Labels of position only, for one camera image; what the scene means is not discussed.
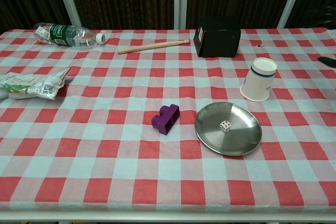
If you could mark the red white checkered tablecloth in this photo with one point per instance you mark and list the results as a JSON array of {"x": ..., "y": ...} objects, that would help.
[{"x": 105, "y": 155}]

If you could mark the black cardboard box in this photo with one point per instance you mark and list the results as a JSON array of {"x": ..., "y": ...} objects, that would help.
[{"x": 218, "y": 41}]

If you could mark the round stainless steel plate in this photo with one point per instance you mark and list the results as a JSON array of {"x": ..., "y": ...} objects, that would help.
[{"x": 236, "y": 142}]

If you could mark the white paper cup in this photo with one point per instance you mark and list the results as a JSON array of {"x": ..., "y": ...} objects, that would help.
[{"x": 258, "y": 83}]

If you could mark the small white die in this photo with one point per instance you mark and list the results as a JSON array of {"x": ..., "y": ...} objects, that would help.
[{"x": 225, "y": 126}]

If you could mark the clear plastic water bottle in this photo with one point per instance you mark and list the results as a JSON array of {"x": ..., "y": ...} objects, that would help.
[{"x": 68, "y": 35}]

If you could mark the crumpled snack bag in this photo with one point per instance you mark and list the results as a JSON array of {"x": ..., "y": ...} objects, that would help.
[{"x": 31, "y": 85}]

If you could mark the purple plastic block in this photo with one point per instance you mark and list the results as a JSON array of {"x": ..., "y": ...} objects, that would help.
[{"x": 166, "y": 120}]

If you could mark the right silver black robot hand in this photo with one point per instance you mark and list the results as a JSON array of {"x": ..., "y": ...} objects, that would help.
[{"x": 329, "y": 61}]

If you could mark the wooden drumstick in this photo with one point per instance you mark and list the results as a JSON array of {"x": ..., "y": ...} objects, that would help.
[{"x": 152, "y": 46}]

